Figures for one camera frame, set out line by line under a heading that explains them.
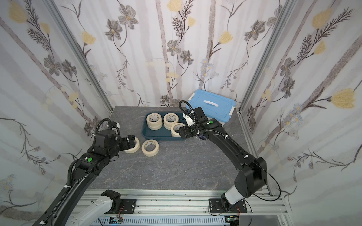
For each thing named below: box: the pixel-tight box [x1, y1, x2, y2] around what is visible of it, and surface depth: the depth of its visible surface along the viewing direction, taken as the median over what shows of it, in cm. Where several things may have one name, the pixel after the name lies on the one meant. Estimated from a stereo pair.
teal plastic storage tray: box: [141, 112, 187, 141], surface depth 107 cm
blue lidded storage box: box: [185, 89, 236, 123], surface depth 103 cm
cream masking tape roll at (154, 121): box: [146, 112, 163, 131], surface depth 108 cm
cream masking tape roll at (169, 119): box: [163, 112, 179, 130], surface depth 109 cm
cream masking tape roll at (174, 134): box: [170, 122, 186, 138], surface depth 100 cm
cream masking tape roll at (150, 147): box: [141, 138, 160, 157], surface depth 97 cm
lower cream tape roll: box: [147, 121, 163, 131], surface depth 106 cm
